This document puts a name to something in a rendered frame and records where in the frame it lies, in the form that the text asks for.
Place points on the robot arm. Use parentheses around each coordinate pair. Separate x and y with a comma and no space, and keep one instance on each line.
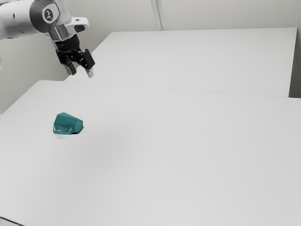
(35,16)

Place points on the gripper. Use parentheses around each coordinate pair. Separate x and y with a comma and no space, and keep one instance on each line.
(68,46)

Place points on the teal faceted mug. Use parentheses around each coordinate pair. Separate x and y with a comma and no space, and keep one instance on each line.
(67,126)

